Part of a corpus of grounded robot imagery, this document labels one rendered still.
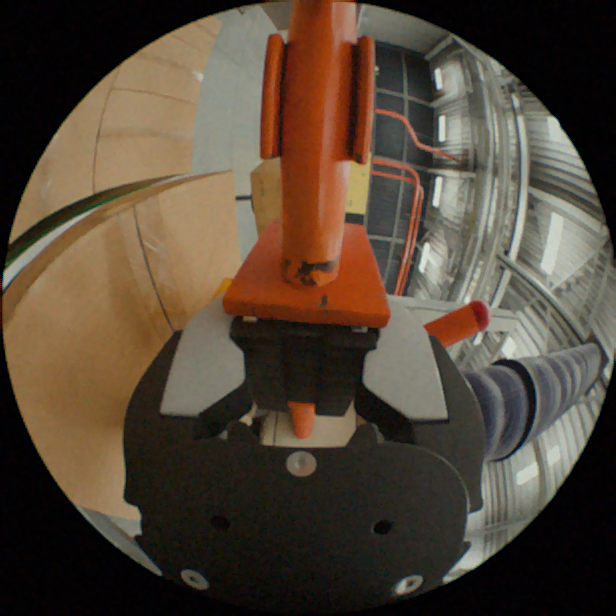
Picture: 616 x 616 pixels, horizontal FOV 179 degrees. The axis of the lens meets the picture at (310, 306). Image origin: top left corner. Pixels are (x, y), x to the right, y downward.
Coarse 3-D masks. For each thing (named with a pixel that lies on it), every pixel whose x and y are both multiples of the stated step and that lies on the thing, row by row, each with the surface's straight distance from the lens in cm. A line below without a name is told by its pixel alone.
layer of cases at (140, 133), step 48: (144, 48) 107; (192, 48) 133; (96, 96) 85; (144, 96) 97; (192, 96) 123; (96, 144) 79; (144, 144) 92; (192, 144) 118; (48, 192) 69; (96, 192) 76
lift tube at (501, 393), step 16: (464, 368) 42; (496, 368) 46; (480, 384) 37; (496, 384) 42; (512, 384) 43; (480, 400) 35; (496, 400) 37; (512, 400) 42; (528, 400) 47; (496, 416) 37; (512, 416) 42; (496, 432) 38; (512, 432) 43; (496, 448) 43; (512, 448) 49
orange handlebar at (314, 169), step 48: (336, 0) 9; (288, 48) 8; (336, 48) 7; (288, 96) 7; (336, 96) 7; (288, 144) 7; (336, 144) 6; (288, 192) 7; (336, 192) 7; (288, 240) 7; (336, 240) 7
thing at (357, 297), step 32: (352, 224) 14; (256, 256) 10; (352, 256) 10; (256, 288) 8; (288, 288) 8; (320, 288) 8; (352, 288) 8; (256, 320) 8; (288, 320) 8; (320, 320) 7; (352, 320) 7; (384, 320) 8; (256, 352) 8; (288, 352) 9; (320, 352) 9; (352, 352) 7; (256, 384) 10; (288, 384) 11; (320, 384) 9; (352, 384) 9
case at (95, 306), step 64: (192, 192) 24; (64, 256) 14; (128, 256) 17; (192, 256) 24; (64, 320) 14; (128, 320) 17; (64, 384) 15; (128, 384) 18; (64, 448) 16; (128, 512) 22
